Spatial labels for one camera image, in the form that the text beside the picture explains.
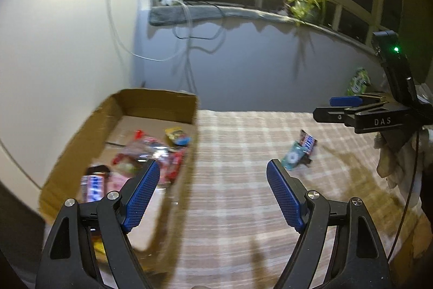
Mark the grey windowsill cloth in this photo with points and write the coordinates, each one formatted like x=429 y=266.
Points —
x=189 y=13

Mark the teal snack packet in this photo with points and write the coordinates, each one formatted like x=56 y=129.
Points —
x=293 y=157

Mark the checked beige blanket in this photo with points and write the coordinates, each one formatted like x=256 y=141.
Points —
x=236 y=157

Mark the cream cloth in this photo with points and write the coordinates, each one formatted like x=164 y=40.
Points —
x=395 y=160

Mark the gold snack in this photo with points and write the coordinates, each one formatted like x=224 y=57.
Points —
x=98 y=245

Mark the red dark snack packet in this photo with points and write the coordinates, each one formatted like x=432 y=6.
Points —
x=145 y=138

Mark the yellow blue snack packet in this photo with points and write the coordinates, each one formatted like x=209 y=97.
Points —
x=177 y=136

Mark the clear snack packet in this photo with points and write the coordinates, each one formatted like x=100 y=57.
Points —
x=145 y=157

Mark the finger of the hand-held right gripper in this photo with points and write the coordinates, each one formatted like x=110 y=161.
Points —
x=345 y=101
x=330 y=114

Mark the brown cardboard box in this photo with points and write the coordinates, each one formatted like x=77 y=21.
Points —
x=152 y=102

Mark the white wardrobe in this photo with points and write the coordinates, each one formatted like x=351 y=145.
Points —
x=67 y=38

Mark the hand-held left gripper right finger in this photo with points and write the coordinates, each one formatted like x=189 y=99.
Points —
x=284 y=194

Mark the orange red snack packet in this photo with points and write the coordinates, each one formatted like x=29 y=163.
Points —
x=174 y=167

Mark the white pink snack packet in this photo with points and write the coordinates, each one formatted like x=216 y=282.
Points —
x=118 y=181

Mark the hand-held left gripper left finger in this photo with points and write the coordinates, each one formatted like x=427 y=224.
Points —
x=142 y=194

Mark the green white bag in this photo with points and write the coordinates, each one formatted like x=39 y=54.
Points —
x=358 y=80

